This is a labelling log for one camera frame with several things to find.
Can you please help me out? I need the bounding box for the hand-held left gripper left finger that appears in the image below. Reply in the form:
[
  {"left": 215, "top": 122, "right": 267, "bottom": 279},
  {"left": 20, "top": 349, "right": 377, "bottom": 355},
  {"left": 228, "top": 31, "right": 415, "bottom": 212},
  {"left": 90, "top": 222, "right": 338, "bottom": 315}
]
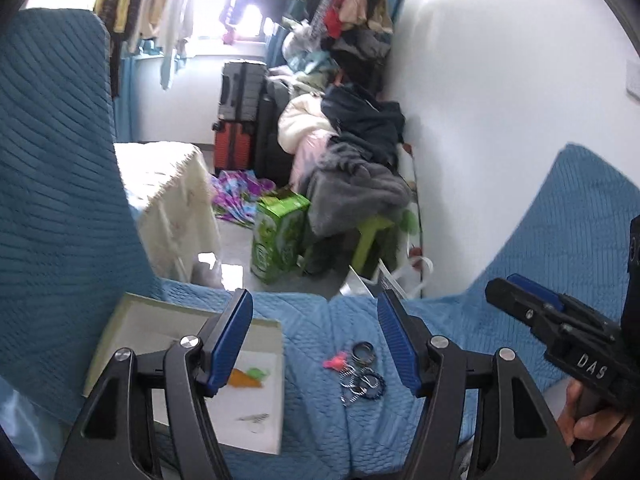
[{"left": 54, "top": 289, "right": 254, "bottom": 480}]

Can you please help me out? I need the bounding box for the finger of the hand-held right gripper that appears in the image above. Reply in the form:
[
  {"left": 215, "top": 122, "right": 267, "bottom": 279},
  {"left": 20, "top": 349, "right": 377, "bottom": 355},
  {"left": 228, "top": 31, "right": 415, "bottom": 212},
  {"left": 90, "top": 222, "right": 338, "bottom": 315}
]
[
  {"left": 485, "top": 278, "right": 622, "bottom": 357},
  {"left": 505, "top": 273, "right": 622, "bottom": 334}
]

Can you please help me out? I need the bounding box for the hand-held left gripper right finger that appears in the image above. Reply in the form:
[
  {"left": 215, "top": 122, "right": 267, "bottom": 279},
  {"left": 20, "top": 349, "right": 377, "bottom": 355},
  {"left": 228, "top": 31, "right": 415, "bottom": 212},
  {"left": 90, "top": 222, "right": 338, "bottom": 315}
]
[{"left": 376, "top": 290, "right": 576, "bottom": 480}]

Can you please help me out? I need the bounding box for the orange carrot hair clip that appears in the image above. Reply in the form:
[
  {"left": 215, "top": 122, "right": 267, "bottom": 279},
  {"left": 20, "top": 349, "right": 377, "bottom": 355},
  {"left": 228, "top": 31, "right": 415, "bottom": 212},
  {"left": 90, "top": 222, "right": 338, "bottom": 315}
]
[{"left": 227, "top": 367, "right": 264, "bottom": 391}]

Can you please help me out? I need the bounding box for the pale green box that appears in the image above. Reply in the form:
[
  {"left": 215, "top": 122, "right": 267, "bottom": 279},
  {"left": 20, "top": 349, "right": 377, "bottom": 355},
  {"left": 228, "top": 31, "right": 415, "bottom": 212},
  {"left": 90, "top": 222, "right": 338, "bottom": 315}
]
[{"left": 82, "top": 293, "right": 285, "bottom": 456}]

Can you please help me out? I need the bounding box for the person's right hand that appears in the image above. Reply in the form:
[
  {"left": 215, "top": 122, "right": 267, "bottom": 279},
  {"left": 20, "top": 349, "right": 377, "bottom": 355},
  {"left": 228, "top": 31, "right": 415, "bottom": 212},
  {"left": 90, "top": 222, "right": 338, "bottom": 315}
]
[{"left": 556, "top": 379, "right": 634, "bottom": 455}]

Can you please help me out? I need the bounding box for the white carrier bag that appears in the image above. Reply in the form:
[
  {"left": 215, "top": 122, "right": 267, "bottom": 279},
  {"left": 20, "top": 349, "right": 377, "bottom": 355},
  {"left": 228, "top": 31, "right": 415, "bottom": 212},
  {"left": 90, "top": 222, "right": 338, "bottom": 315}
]
[{"left": 339, "top": 254, "right": 434, "bottom": 302}]

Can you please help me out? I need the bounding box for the blue quilted sofa section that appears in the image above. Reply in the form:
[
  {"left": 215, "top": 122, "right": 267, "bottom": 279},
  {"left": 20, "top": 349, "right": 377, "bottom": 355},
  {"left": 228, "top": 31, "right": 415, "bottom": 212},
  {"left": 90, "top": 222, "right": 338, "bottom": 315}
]
[
  {"left": 327, "top": 143, "right": 640, "bottom": 476},
  {"left": 0, "top": 7, "right": 351, "bottom": 480}
]

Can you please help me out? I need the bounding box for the green plastic stool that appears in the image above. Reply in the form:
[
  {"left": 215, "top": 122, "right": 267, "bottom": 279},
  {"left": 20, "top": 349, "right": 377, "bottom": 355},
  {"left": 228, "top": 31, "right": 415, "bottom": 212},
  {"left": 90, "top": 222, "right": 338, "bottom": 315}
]
[{"left": 349, "top": 212, "right": 402, "bottom": 282}]

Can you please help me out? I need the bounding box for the green printed carton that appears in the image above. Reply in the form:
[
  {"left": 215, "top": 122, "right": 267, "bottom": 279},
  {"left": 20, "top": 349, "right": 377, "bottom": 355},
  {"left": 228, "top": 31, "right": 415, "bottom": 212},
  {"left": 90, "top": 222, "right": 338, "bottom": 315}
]
[{"left": 249, "top": 187, "right": 312, "bottom": 285}]

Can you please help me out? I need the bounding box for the flower printed roll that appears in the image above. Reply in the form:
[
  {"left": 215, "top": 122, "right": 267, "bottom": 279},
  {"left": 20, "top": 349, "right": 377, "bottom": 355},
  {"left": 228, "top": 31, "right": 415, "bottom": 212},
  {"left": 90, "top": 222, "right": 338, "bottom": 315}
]
[{"left": 394, "top": 142, "right": 427, "bottom": 262}]

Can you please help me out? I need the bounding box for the purple printed cloth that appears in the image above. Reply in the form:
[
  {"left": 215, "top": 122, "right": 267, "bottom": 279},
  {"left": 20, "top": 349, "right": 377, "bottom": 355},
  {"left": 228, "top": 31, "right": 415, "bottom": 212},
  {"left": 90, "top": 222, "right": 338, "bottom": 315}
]
[{"left": 209, "top": 169, "right": 277, "bottom": 229}]

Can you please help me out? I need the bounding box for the table with cream cloth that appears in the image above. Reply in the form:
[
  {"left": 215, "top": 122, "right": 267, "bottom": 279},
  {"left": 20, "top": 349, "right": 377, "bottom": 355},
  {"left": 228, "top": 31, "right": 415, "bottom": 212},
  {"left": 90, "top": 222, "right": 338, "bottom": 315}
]
[{"left": 113, "top": 142, "right": 224, "bottom": 289}]

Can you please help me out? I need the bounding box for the orange suitcase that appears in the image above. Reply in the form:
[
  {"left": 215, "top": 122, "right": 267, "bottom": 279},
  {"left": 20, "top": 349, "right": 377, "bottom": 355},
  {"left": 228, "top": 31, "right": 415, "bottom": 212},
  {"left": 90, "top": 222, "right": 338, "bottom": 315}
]
[{"left": 212, "top": 119, "right": 259, "bottom": 174}]

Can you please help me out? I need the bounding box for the black suitcase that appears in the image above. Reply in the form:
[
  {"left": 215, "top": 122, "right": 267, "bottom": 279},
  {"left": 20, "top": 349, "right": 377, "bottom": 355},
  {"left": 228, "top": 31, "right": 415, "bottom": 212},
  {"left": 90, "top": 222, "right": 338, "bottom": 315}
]
[{"left": 254, "top": 77, "right": 302, "bottom": 187}]

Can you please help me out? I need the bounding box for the white duvet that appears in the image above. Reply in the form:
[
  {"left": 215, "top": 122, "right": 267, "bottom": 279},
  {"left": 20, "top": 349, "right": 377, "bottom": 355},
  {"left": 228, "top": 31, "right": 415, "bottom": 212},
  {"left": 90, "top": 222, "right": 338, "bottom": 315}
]
[{"left": 277, "top": 94, "right": 342, "bottom": 187}]

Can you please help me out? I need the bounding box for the navy jacket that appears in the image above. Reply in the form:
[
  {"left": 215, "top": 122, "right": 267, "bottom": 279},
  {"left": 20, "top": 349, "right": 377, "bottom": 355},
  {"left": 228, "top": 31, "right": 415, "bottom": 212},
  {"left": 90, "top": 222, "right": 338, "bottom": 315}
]
[{"left": 319, "top": 84, "right": 407, "bottom": 162}]

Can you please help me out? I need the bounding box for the grey suitcase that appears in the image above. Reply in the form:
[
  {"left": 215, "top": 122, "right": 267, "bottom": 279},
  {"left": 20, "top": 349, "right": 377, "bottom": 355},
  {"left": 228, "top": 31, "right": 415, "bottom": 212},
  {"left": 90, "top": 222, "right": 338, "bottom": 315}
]
[{"left": 219, "top": 59, "right": 269, "bottom": 124}]

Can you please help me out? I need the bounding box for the pile of mixed clothes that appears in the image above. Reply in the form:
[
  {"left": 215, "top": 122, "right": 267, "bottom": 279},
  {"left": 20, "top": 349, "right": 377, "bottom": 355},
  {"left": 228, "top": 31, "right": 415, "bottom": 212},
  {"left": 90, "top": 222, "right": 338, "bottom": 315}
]
[{"left": 280, "top": 19, "right": 397, "bottom": 92}]

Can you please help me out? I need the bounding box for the blue curtain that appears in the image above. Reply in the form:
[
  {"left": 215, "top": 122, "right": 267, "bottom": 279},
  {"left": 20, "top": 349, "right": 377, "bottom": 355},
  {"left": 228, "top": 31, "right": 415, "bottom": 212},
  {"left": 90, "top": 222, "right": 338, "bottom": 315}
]
[{"left": 264, "top": 0, "right": 312, "bottom": 69}]

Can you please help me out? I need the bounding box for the row of hanging clothes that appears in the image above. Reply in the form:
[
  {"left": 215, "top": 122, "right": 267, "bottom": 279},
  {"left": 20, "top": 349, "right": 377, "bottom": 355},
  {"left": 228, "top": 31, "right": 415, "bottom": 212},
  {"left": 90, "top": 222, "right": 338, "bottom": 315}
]
[{"left": 92, "top": 0, "right": 197, "bottom": 92}]

